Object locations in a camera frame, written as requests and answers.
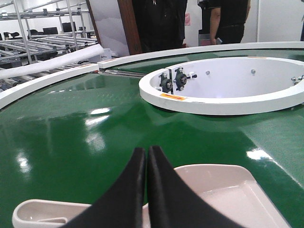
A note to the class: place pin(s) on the pink plastic dustpan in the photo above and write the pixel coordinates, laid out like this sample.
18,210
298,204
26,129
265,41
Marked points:
230,189

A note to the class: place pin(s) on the metal roller rack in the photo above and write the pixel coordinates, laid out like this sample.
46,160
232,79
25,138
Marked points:
32,31

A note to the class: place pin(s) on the white outer conveyor rail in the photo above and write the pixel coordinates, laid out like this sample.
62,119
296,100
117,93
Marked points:
201,49

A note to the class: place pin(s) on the white foam roll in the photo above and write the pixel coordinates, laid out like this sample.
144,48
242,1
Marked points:
63,60

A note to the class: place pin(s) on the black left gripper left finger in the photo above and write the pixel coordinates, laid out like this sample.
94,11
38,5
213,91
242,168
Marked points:
121,205

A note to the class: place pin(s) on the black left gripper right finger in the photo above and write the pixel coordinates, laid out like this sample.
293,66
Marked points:
172,203

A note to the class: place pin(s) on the person in black clothes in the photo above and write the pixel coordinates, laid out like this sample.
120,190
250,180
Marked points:
160,23

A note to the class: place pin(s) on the dark green bearing block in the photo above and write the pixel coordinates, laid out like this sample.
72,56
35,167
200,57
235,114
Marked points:
166,83
181,78

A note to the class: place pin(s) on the white outer rail segment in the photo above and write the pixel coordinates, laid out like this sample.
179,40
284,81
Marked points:
9,96

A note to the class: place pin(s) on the steel conveyor rollers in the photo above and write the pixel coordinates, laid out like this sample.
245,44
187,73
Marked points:
122,73

